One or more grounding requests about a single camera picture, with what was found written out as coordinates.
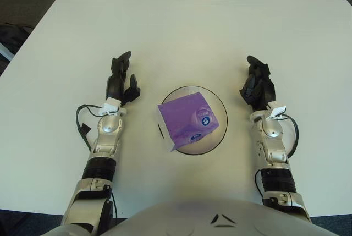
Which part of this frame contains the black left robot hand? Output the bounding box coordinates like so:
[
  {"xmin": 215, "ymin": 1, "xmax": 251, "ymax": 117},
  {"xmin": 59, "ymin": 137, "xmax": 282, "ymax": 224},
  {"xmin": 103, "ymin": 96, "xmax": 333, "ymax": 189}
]
[{"xmin": 105, "ymin": 51, "xmax": 142, "ymax": 108}]

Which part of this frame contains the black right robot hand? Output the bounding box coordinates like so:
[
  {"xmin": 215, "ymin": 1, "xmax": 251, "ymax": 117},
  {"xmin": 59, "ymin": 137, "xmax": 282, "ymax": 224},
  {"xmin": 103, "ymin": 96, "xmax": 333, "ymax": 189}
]
[{"xmin": 238, "ymin": 54, "xmax": 277, "ymax": 113}]

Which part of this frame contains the purple tissue paper pack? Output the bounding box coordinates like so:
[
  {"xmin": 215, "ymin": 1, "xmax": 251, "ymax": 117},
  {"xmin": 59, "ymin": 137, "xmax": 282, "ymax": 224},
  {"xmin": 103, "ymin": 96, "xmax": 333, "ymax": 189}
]
[{"xmin": 157, "ymin": 91, "xmax": 221, "ymax": 152}]

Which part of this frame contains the white plate with black rim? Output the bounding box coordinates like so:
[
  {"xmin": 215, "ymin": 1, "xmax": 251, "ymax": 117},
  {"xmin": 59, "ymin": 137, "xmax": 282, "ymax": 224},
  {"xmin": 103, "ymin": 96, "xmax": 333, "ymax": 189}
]
[{"xmin": 158, "ymin": 85, "xmax": 229, "ymax": 156}]

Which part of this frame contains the black bag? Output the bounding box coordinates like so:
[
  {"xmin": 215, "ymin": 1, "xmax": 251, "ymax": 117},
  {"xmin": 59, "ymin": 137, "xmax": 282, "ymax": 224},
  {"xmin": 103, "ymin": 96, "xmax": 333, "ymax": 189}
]
[{"xmin": 0, "ymin": 23, "xmax": 36, "ymax": 61}]

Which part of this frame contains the white flat strip object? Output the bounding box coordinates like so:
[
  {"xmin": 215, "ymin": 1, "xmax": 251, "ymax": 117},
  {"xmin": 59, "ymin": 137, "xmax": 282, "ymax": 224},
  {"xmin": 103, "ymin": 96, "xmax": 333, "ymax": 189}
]
[{"xmin": 0, "ymin": 43, "xmax": 13, "ymax": 62}]

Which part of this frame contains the grey robot torso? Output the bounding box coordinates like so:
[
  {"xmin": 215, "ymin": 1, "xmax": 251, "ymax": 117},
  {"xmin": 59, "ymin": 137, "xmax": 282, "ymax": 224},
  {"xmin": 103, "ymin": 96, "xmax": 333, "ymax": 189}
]
[{"xmin": 48, "ymin": 199, "xmax": 352, "ymax": 236}]

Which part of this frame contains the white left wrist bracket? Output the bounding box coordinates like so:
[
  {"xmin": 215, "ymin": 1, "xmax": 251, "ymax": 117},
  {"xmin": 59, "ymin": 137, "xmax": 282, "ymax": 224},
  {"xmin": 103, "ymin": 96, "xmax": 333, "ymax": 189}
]
[{"xmin": 98, "ymin": 97, "xmax": 128, "ymax": 116}]

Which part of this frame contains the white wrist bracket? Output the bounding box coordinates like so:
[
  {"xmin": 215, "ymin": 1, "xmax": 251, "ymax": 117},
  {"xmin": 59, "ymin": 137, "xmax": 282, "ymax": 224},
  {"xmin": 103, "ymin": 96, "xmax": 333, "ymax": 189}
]
[
  {"xmin": 98, "ymin": 97, "xmax": 128, "ymax": 116},
  {"xmin": 248, "ymin": 105, "xmax": 288, "ymax": 123}
]

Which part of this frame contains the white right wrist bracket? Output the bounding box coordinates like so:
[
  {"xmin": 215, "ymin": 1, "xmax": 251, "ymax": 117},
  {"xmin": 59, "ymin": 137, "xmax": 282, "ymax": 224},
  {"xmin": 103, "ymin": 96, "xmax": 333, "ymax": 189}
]
[{"xmin": 248, "ymin": 105, "xmax": 288, "ymax": 123}]

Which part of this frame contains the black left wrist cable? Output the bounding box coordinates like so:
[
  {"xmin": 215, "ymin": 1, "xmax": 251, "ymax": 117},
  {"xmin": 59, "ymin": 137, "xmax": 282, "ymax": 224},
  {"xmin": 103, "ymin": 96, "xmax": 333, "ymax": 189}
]
[{"xmin": 75, "ymin": 103, "xmax": 108, "ymax": 152}]

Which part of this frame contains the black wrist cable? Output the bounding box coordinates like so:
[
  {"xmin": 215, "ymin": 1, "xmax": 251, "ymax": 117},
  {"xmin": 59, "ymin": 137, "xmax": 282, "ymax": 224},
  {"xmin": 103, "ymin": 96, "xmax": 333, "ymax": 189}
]
[
  {"xmin": 75, "ymin": 103, "xmax": 108, "ymax": 152},
  {"xmin": 279, "ymin": 114, "xmax": 300, "ymax": 160}
]

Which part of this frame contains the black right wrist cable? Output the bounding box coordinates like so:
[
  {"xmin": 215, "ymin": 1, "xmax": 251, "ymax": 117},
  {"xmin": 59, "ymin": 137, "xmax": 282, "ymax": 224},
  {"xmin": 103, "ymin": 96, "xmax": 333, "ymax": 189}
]
[{"xmin": 279, "ymin": 114, "xmax": 300, "ymax": 160}]

